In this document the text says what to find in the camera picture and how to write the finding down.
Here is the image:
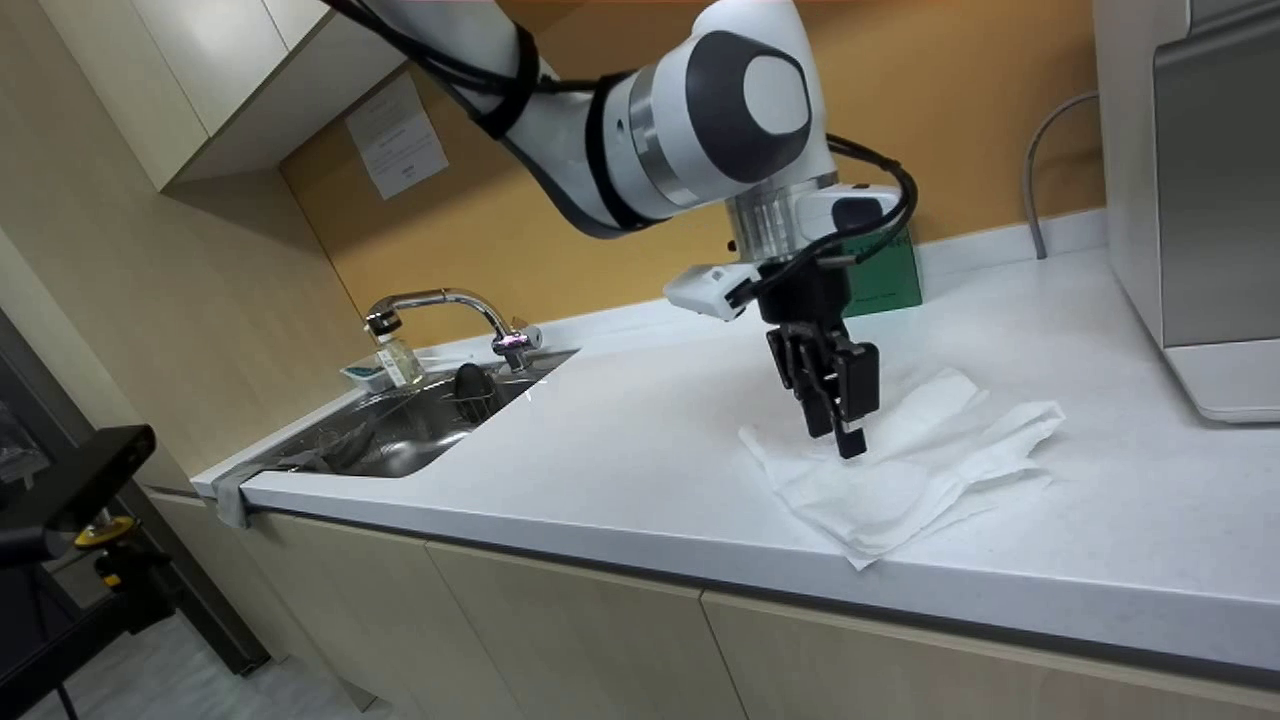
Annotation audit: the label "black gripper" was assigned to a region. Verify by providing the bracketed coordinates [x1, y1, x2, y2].
[758, 259, 879, 459]

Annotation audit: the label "white paper towel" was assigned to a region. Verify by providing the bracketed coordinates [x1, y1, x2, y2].
[742, 370, 1069, 571]

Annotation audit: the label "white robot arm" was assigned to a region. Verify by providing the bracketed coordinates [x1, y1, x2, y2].
[326, 0, 916, 458]

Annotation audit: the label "stainless steel sink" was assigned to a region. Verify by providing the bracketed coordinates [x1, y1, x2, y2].
[247, 350, 567, 482]

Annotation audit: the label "chrome sink faucet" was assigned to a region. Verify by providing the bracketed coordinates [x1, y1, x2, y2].
[363, 289, 541, 388]

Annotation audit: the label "beige lower cabinet doors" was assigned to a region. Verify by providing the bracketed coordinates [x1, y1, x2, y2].
[157, 497, 1280, 720]

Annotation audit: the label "white water dispenser appliance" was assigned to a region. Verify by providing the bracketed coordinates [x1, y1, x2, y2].
[1092, 0, 1280, 423]

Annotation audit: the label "black cart with yellow clamp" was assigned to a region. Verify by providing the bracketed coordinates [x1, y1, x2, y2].
[0, 315, 268, 720]

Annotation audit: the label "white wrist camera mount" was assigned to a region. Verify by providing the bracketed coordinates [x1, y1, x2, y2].
[666, 263, 760, 321]

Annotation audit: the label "grey cable on wall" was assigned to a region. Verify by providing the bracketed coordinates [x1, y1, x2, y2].
[1022, 89, 1099, 263]

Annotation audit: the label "white paper notice on wall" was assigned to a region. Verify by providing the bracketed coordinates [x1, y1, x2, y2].
[347, 72, 450, 201]

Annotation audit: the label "beige upper wall cabinet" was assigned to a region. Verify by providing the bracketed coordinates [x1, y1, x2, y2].
[38, 0, 404, 193]

